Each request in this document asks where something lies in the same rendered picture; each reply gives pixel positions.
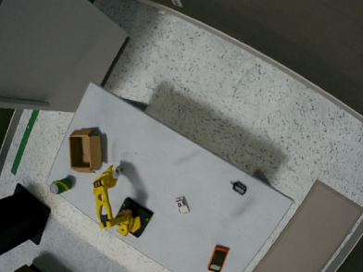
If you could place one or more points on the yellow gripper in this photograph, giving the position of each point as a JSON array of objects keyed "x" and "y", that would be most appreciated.
[{"x": 109, "y": 174}]

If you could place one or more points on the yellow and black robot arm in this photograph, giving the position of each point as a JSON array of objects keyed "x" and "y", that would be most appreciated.
[{"x": 123, "y": 218}]

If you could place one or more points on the green drink can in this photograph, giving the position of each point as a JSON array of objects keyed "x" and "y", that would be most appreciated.
[{"x": 59, "y": 186}]

